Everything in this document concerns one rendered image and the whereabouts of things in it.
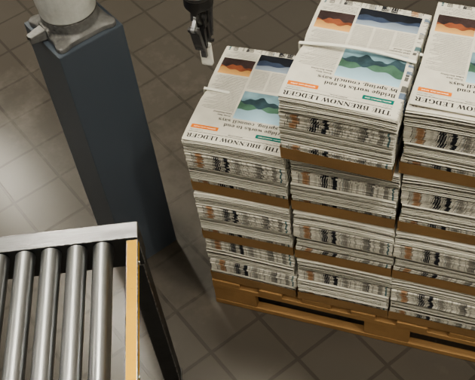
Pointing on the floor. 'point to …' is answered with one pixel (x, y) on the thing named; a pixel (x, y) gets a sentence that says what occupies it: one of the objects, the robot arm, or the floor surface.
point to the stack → (319, 241)
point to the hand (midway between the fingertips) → (206, 53)
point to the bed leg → (157, 326)
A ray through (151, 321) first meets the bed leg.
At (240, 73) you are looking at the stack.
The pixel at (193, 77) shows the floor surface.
